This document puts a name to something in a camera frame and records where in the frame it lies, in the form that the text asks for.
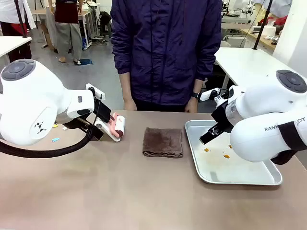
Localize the white folding stand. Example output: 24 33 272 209
94 119 122 143

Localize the person's left forearm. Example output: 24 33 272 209
192 78 205 94

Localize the person's left hand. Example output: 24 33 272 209
184 97 199 113

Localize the black stool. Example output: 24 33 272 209
99 11 113 38

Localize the large white table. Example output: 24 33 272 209
214 46 307 90

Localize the wooden desk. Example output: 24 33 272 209
239 28 279 55

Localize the pink and white lint roller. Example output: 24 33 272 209
109 112 127 138

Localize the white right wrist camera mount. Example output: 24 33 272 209
200 87 228 104

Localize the small white table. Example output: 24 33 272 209
0 35 33 63

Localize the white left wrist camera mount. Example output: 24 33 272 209
85 83 105 99

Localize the person in grey wide trousers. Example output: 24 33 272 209
47 0 83 64

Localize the person in white coat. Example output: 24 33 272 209
0 0 37 60

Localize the brown towel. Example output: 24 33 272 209
142 127 184 158

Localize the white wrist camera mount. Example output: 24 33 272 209
200 87 228 104
85 83 105 99

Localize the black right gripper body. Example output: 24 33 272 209
211 100 235 133

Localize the person's right forearm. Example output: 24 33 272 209
119 71 132 99

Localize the black sleeved arm cable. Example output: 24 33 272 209
0 119 104 159

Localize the silver metal tray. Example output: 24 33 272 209
184 119 283 186

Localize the black stand pole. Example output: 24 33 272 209
13 0 28 39
252 0 273 50

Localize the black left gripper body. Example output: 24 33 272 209
94 97 112 123

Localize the person's right hand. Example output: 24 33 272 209
123 96 138 111

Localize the person in purple jacket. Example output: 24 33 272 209
110 0 223 113

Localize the background workbench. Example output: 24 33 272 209
32 7 98 50

